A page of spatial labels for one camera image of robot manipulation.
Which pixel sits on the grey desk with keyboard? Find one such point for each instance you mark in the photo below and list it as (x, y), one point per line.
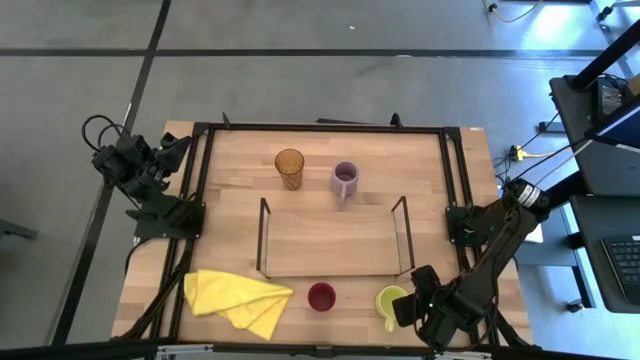
(600, 265)

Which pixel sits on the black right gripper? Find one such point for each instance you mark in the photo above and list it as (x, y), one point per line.
(440, 317)

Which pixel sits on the grey furniture foot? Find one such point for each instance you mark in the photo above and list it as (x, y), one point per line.
(15, 230)

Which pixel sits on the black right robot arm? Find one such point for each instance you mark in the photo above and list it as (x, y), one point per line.
(500, 240)

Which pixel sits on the grey side desk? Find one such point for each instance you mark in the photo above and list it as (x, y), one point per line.
(590, 145)

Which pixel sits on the black keyboard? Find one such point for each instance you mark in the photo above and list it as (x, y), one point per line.
(625, 267)

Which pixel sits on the black electronic box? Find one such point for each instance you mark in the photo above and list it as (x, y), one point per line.
(609, 97)

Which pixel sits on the white metal stand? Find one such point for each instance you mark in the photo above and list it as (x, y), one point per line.
(612, 30)

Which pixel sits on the purple ribbed mug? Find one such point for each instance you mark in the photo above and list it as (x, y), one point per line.
(345, 180)

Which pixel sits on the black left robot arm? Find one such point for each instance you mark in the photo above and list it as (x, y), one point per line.
(150, 200)

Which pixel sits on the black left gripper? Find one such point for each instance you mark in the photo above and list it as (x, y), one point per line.
(165, 155)

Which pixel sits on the yellow-green plastic mug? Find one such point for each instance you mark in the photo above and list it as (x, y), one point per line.
(386, 304)

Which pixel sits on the dark red plastic cup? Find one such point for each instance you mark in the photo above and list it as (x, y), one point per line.
(321, 296)

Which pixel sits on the black slanted rig post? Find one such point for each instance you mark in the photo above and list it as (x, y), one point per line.
(607, 55)

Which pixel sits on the amber ribbed glass tumbler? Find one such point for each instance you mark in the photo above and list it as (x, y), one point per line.
(290, 167)

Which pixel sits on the yellow microfibre cloth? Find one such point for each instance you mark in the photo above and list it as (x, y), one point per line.
(235, 302)

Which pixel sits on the black metal table frame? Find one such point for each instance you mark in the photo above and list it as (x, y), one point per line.
(330, 128)

